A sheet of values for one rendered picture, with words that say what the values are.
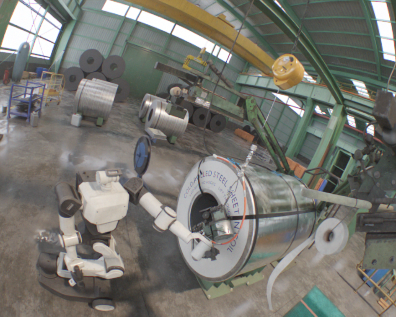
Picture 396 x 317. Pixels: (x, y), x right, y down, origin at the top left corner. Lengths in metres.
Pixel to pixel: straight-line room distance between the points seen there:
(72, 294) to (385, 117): 1.88
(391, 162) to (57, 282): 2.17
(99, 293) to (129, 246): 0.83
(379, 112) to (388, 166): 0.44
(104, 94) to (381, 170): 5.93
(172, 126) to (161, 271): 5.02
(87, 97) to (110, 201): 5.07
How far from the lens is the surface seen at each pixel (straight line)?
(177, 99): 2.02
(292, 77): 1.13
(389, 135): 0.51
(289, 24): 3.86
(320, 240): 0.85
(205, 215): 1.38
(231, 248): 1.40
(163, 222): 0.95
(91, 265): 1.56
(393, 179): 0.87
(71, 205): 0.91
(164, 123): 6.08
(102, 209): 0.93
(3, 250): 2.20
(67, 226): 1.03
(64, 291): 1.67
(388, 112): 0.46
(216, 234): 1.25
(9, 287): 1.98
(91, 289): 1.66
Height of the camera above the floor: 1.69
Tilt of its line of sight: 16 degrees down
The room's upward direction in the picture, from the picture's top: 23 degrees clockwise
